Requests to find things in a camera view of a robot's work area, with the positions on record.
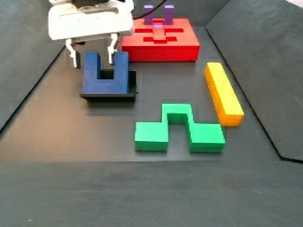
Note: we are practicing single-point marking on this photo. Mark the red slotted base block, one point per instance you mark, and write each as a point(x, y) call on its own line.
point(162, 43)

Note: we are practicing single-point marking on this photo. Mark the green zigzag block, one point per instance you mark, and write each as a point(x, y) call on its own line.
point(154, 135)

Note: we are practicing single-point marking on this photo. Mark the black angle fixture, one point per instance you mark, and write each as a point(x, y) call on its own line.
point(110, 96)

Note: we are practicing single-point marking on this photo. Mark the yellow long bar block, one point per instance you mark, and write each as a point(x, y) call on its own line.
point(227, 106)

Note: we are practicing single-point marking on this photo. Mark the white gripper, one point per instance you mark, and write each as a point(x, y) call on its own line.
point(103, 19)

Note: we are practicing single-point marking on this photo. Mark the blue U-shaped block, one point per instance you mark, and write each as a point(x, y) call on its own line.
point(92, 62)

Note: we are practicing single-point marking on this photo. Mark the purple U-shaped block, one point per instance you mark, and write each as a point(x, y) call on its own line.
point(164, 20)

